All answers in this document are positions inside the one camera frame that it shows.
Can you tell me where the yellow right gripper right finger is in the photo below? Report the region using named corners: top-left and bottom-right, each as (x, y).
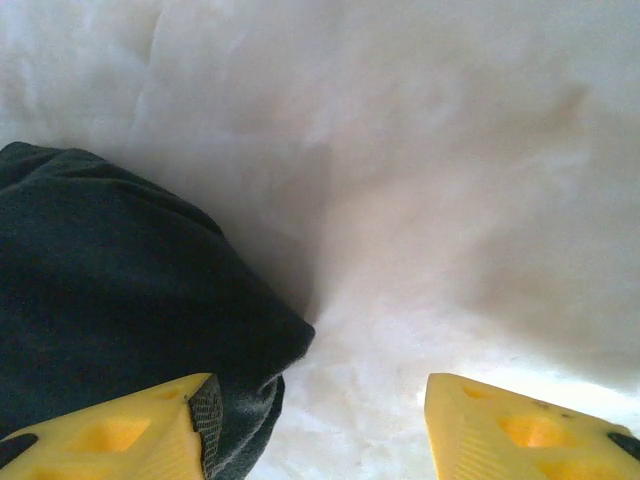
top-left (424, 372), bottom-right (640, 480)

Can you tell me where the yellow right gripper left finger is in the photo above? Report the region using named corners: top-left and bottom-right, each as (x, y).
top-left (0, 372), bottom-right (224, 480)

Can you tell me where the black t-shirt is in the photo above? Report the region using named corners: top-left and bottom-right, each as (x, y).
top-left (0, 141), bottom-right (317, 480)

